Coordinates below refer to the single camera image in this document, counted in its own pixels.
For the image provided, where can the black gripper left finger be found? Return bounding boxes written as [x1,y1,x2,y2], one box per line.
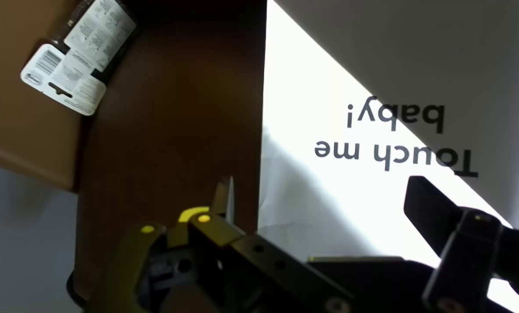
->
[210,176,235,223]

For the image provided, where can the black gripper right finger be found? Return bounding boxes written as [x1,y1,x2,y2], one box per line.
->
[404,176,501,260]

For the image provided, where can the white cardboard box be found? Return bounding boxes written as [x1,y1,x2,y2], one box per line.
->
[258,0,519,265]

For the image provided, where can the tan leather sofa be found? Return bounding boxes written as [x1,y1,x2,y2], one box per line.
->
[0,0,271,313]

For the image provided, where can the green white packet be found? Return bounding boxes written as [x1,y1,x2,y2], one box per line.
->
[21,0,136,117]

